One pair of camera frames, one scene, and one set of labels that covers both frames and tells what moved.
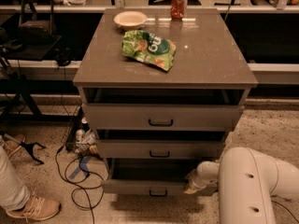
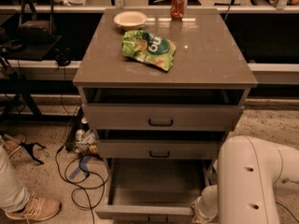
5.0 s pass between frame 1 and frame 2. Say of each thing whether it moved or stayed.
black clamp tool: stayed
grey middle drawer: stayed
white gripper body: moved
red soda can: stayed
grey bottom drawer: moved
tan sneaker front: stayed
